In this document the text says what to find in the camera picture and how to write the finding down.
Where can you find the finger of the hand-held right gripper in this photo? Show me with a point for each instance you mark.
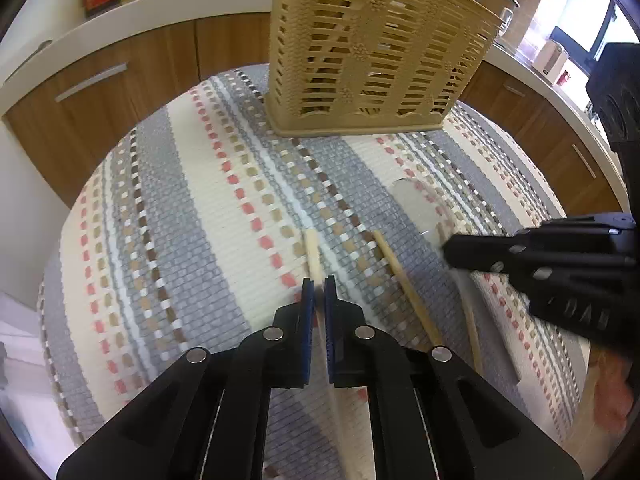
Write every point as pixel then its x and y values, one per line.
pixel 480 255
pixel 575 227

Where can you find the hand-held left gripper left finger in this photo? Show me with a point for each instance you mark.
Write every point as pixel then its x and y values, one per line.
pixel 309 310

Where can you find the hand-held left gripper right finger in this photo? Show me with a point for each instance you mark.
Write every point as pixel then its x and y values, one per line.
pixel 332 310

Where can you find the wooden chopstick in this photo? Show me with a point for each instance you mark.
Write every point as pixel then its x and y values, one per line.
pixel 400 280
pixel 312 255

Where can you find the yellow plastic utensil basket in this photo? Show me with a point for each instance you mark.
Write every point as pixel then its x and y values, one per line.
pixel 350 60

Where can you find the person's right hand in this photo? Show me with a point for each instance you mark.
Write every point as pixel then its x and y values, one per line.
pixel 612 395

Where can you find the striped woven table mat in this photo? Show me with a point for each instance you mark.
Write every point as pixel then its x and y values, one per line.
pixel 200 210

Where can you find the red cup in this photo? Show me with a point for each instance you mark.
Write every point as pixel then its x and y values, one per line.
pixel 563 78

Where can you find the white electric kettle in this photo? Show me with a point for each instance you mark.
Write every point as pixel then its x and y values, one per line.
pixel 550 60

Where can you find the window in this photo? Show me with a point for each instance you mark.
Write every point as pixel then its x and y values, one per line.
pixel 575 10

